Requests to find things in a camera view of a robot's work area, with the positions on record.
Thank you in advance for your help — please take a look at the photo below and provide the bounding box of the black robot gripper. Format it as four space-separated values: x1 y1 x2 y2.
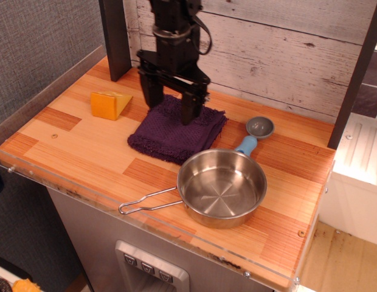
137 29 210 125

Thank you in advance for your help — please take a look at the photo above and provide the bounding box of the purple towel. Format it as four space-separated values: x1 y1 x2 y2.
127 95 227 165

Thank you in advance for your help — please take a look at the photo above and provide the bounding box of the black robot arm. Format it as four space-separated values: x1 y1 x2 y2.
137 1 210 125

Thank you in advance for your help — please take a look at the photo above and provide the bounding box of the yellow cheese wedge block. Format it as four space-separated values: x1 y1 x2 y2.
90 91 133 120

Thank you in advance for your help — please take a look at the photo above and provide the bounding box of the grey cabinet with dispenser panel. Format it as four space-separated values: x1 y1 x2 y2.
49 189 270 291

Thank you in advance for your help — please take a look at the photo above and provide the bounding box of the clear acrylic edge guard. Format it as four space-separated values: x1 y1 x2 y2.
0 145 324 291

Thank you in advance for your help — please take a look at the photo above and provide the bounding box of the orange object bottom left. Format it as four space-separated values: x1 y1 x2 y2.
12 279 42 292

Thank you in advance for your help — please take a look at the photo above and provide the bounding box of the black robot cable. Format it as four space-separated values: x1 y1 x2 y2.
188 13 213 56

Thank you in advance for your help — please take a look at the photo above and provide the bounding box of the grey scoop with blue handle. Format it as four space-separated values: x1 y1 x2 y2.
235 116 275 156

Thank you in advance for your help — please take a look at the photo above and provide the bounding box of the steel pot with wire handle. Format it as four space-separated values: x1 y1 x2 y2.
118 148 268 229

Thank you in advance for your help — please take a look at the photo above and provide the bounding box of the dark right shelf post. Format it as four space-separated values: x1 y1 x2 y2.
327 4 377 150

